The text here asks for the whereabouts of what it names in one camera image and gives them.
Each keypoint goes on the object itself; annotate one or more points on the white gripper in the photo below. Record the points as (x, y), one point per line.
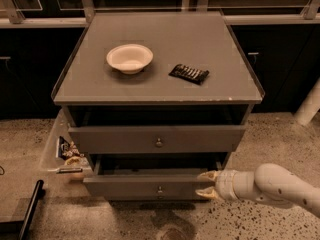
(224, 184)

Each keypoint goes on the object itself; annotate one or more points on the grey drawer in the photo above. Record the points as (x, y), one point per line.
(135, 177)
(141, 139)

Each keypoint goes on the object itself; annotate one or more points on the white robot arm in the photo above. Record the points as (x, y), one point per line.
(269, 184)

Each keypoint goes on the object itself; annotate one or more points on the round middle drawer knob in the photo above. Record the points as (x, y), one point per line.
(159, 190)

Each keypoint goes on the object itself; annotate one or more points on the round drawer knob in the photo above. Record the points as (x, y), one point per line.
(159, 143)
(159, 190)

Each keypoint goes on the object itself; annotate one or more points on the grey top drawer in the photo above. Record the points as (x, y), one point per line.
(141, 139)

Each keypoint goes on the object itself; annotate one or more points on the round top drawer knob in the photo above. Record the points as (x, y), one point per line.
(159, 143)

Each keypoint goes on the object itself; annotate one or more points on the grey drawer cabinet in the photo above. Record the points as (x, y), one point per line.
(91, 93)

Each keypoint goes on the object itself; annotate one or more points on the black snack packet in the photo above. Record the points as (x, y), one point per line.
(192, 75)

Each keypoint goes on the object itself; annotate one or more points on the snack bags in bin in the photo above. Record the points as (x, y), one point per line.
(69, 153)

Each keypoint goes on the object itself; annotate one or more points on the white paper bowl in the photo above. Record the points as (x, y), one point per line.
(129, 58)

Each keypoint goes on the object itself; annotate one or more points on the clear plastic storage bin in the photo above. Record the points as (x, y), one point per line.
(51, 161)

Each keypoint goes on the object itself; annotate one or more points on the black bar on floor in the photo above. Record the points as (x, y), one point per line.
(38, 192)

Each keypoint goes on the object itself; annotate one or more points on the metal railing frame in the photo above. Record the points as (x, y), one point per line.
(82, 12)

